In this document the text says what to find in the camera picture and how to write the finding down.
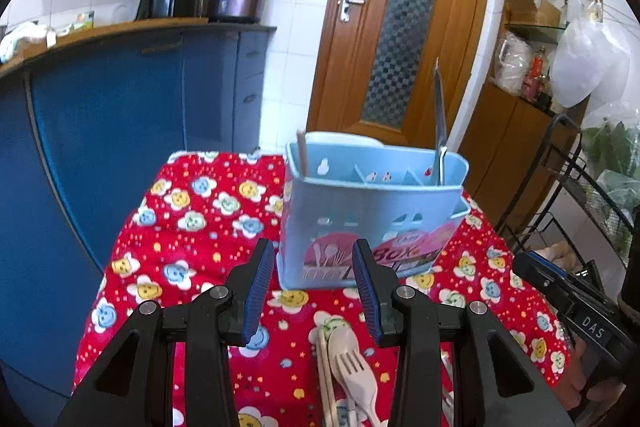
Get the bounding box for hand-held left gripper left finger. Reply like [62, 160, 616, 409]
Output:
[55, 238, 276, 427]

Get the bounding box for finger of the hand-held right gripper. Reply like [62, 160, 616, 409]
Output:
[512, 251, 608, 319]

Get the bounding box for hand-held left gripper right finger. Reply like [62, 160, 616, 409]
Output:
[351, 238, 576, 427]

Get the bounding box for wooden chopstick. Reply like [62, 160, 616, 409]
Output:
[320, 331, 342, 427]
[296, 130, 311, 180]
[315, 328, 334, 427]

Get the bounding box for light blue plastic utensil holder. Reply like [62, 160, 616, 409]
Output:
[276, 141, 471, 292]

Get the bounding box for beige plastic fork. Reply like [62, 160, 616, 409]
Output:
[334, 351, 383, 427]

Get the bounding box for person's right hand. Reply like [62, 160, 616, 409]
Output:
[556, 338, 617, 413]

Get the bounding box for pile of eggs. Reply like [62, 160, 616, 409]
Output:
[532, 243, 587, 274]

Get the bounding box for beige plastic spoon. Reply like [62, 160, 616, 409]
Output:
[327, 324, 363, 427]

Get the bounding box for red floral tablecloth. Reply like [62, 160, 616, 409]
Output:
[74, 150, 572, 427]

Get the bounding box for black metal rack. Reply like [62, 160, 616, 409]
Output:
[500, 114, 640, 304]

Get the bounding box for wooden shelf unit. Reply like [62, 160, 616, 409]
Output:
[470, 0, 607, 230]

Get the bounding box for green leafy vegetables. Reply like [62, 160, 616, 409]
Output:
[582, 102, 640, 249]

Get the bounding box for metal knife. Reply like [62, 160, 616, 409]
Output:
[432, 57, 450, 186]

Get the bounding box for red bottle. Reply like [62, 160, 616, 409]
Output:
[522, 47, 551, 104]

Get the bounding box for clear plastic bag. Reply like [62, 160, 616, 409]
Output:
[495, 32, 534, 96]

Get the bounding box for white plastic bag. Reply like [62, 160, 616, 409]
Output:
[550, 1, 632, 108]

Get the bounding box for blue base cabinet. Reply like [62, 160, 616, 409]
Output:
[0, 25, 277, 400]

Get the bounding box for cardboard box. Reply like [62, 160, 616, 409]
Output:
[507, 0, 564, 28]

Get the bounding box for wooden door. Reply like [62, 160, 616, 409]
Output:
[307, 0, 495, 146]

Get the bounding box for dark rice cooker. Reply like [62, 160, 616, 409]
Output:
[202, 0, 267, 24]

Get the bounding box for white cloth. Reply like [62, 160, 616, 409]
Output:
[0, 21, 52, 62]

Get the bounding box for metal door handle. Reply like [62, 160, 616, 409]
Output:
[338, 0, 366, 24]

